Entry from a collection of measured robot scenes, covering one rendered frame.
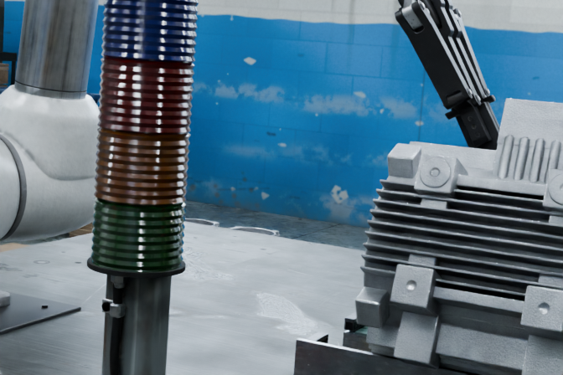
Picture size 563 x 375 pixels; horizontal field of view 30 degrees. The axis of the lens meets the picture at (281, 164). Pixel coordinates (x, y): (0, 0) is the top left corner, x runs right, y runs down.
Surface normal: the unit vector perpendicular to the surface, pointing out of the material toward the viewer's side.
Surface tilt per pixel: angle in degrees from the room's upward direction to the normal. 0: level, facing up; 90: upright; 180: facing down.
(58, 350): 0
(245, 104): 90
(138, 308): 90
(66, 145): 91
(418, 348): 67
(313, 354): 90
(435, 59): 102
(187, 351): 0
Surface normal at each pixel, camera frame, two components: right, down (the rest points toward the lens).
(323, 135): -0.45, 0.07
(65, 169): 0.75, 0.16
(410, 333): -0.38, -0.32
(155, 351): 0.90, 0.11
